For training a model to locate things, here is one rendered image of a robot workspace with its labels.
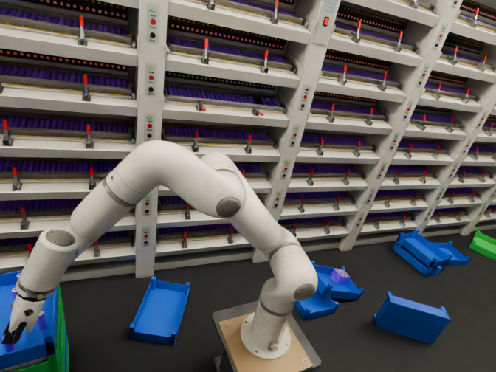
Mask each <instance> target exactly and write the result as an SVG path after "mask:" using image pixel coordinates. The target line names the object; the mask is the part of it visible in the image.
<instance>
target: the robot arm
mask: <svg viewBox="0 0 496 372"><path fill-rule="evenodd" d="M157 186H164V187H166V188H168V189H170V190H172V191H173V192H174V193H175V194H177V195H178V196H180V197H181V198H182V199H183V200H185V201H186V202H187V203H188V204H189V205H190V206H192V207H193V208H195V209H196V210H198V211H199V212H201V213H203V214H205V215H207V216H211V217H213V218H228V219H229V220H230V222H231V223H232V225H233V226H234V228H236V230H237V231H238V232H239V233H240V234H241V235H242V236H243V237H244V238H245V239H246V240H247V241H248V242H249V243H250V244H251V245H252V246H253V247H254V248H256V249H259V250H261V251H262V252H263V254H264V255H265V257H266V259H267V260H268V262H269V265H270V267H271V269H272V272H273V274H274V277H273V278H270V279H268V281H267V282H265V284H264V285H263V288H262V290H261V294H260V297H259V300H258V304H257V307H256V310H255V313H252V314H250V315H249V316H247V317H246V318H245V319H244V321H243V323H242V325H241V340H242V342H243V344H244V346H245V347H246V349H247V350H248V351H249V352H250V353H251V354H253V355H255V356H256V357H258V358H261V359H265V360H273V359H278V358H280V357H282V356H283V355H284V354H285V353H286V352H287V351H288V349H289V346H290V342H291V336H290V333H289V329H288V328H287V323H288V321H289V318H290V315H291V313H292V309H293V308H294V305H295V302H296V301H299V300H306V299H309V298H310V297H312V296H313V295H314V294H315V292H316V291H317V286H318V277H317V273H316V271H315V268H314V267H313V265H312V263H311V261H310V260H309V258H308V256H307V254H306V253H305V251H304V250H303V248H302V247H301V245H300V243H299V242H298V240H297V239H296V238H295V237H294V236H293V235H292V234H291V233H290V232H289V231H288V230H287V229H285V228H284V227H282V226H280V225H279V223H277V222H276V220H275V219H274V218H273V217H272V215H271V214H270V212H269V211H268V210H267V209H266V208H265V207H264V205H263V204H262V202H261V200H260V199H259V198H258V197H257V195H256V194H255V192H254V190H253V189H252V188H251V187H250V185H249V183H248V182H247V180H246V179H245V178H244V176H243V175H242V173H241V172H240V170H239V169H238V168H237V167H236V165H235V164H234V163H233V161H232V160H231V159H230V158H229V157H228V156H227V155H225V154H223V153H221V152H211V153H208V154H206V155H204V156H203V157H202V158H201V159H200V158H198V157H197V156H196V155H195V154H193V153H192V152H190V151H189V150H188V149H186V148H183V147H182V146H180V145H177V144H175V143H172V142H166V141H161V140H151V141H147V142H144V143H143V144H141V145H139V146H137V147H136V148H135V149H134V150H133V151H132V152H131V153H130V154H129V155H128V156H127V157H126V158H125V159H124V160H123V161H122V162H121V163H120V164H119V165H118V166H117V167H116V168H115V169H114V170H113V171H112V172H111V173H110V174H109V175H108V176H107V177H106V178H105V179H104V180H103V181H102V182H101V183H100V184H99V185H98V186H97V187H96V188H95V189H94V190H93V191H92V192H91V193H90V194H89V195H88V196H87V197H86V198H85V199H84V200H83V201H82V202H81V203H80V204H79V205H78V206H77V207H76V208H75V210H74V211H73V213H72V215H71V218H70V224H69V225H68V226H67V227H66V229H65V230H62V229H48V230H45V231H43V232H42V233H41V234H40V236H39V238H38V240H37V242H36V244H35V246H34V248H33V250H32V252H31V254H30V256H29V258H28V260H27V262H26V264H25V266H24V268H23V270H22V272H21V274H20V277H19V279H18V281H17V283H16V285H15V288H16V293H17V296H16V298H15V301H14V304H13V309H12V313H11V318H10V322H9V323H8V324H7V327H6V329H5V330H4V333H3V335H5V336H4V339H3V340H2V342H1V343H2V344H16V343H17V342H18V341H19V340H20V337H21V334H22V332H23V330H24V328H25V330H26V333H30V332H31V331H32V330H33V328H34V326H35V323H36V321H37V319H38V316H39V314H40V313H41V310H42V307H43V304H44V301H45V299H47V298H48V297H49V296H51V295H52V294H53V293H54V291H55V289H56V287H57V286H58V284H59V282H60V280H61V278H62V276H63V274H64V272H65V271H66V269H67V267H68V266H69V265H70V263H71V262H73V260H75V259H76V258H77V257H78V256H79V255H81V254H82V253H83V252H84V251H85V250H86V249H88V248H89V247H90V246H91V245H92V244H93V243H94V242H95V241H96V240H97V239H99V238H100V237H101V236H102V235H104V234H105V233H106V232H108V231H109V230H110V229H111V228H112V227H113V226H114V225H115V224H116V223H117V222H118V221H119V220H120V219H122V218H123V217H124V216H125V215H126V214H127V213H128V212H129V211H130V210H132V209H133V208H134V207H135V206H136V205H137V204H138V203H139V202H140V201H141V200H142V199H144V198H145V197H146V196H147V195H148V194H149V193H150V192H151V191H152V190H153V189H154V188H155V187H157Z"/></svg>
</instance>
